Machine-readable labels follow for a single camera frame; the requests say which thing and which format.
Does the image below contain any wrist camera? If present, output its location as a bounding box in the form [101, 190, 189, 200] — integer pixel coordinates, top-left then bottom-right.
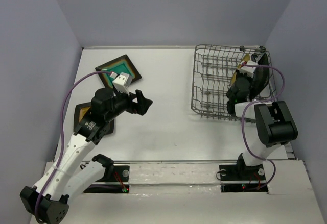
[237, 61, 258, 78]
[112, 73, 132, 95]

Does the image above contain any black plate with yellow centre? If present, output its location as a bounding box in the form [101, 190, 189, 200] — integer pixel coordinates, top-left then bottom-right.
[73, 102, 115, 135]

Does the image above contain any black plate with green centre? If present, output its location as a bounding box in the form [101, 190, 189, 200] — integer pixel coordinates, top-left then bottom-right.
[95, 55, 142, 88]

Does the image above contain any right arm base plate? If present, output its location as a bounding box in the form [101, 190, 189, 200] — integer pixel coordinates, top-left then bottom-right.
[216, 164, 268, 193]

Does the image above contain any grey wire dish rack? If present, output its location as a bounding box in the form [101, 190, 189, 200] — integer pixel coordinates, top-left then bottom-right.
[191, 44, 271, 121]

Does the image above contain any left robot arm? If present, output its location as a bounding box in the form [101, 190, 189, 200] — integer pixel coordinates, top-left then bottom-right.
[20, 88, 153, 223]

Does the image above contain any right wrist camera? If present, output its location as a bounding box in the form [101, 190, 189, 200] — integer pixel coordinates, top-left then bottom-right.
[237, 61, 258, 78]

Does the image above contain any green yellow woven-pattern plate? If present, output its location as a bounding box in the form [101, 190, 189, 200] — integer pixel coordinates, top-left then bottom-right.
[230, 54, 253, 86]

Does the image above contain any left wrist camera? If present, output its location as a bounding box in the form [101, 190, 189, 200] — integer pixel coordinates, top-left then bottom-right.
[112, 73, 132, 95]

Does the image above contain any black floral square plate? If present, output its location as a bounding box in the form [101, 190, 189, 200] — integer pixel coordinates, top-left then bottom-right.
[249, 67, 270, 100]

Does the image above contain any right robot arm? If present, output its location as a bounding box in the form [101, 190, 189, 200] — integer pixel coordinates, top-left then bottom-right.
[226, 77, 298, 179]

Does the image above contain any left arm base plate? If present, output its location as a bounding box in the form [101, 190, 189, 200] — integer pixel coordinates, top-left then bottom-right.
[84, 165, 130, 194]

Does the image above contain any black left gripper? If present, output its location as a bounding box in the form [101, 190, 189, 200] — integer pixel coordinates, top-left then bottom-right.
[105, 87, 153, 122]

